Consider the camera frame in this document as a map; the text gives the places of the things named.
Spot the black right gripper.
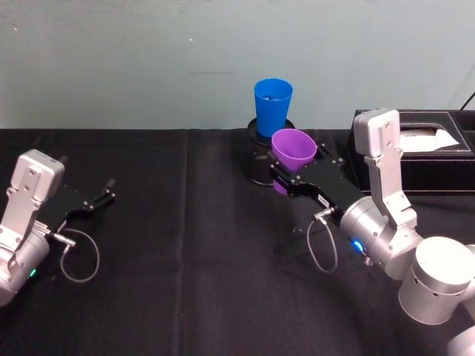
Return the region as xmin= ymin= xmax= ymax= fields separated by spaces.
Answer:
xmin=269 ymin=142 xmax=369 ymax=220

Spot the black mesh round holder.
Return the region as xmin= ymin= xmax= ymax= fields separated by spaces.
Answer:
xmin=246 ymin=117 xmax=298 ymax=187

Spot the black tablecloth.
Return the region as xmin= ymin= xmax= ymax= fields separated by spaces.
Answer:
xmin=0 ymin=127 xmax=475 ymax=356

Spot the black leather tissue box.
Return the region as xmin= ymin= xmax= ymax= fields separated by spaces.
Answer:
xmin=346 ymin=108 xmax=475 ymax=197

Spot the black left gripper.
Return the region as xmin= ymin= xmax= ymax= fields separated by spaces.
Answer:
xmin=36 ymin=155 xmax=117 ymax=233

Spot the gripper grey cable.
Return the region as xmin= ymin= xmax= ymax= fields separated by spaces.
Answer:
xmin=306 ymin=208 xmax=339 ymax=274
xmin=47 ymin=228 xmax=101 ymax=284

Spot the purple plastic cup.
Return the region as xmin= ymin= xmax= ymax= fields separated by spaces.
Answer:
xmin=270 ymin=128 xmax=318 ymax=197

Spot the blue plastic cup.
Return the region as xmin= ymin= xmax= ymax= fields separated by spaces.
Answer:
xmin=253 ymin=78 xmax=294 ymax=139

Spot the right gripper grey cable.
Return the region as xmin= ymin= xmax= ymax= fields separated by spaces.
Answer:
xmin=306 ymin=208 xmax=339 ymax=274

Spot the white tissue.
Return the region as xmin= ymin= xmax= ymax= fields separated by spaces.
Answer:
xmin=399 ymin=125 xmax=460 ymax=154

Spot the left gripper grey cable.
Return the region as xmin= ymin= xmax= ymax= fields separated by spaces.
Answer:
xmin=47 ymin=228 xmax=101 ymax=284

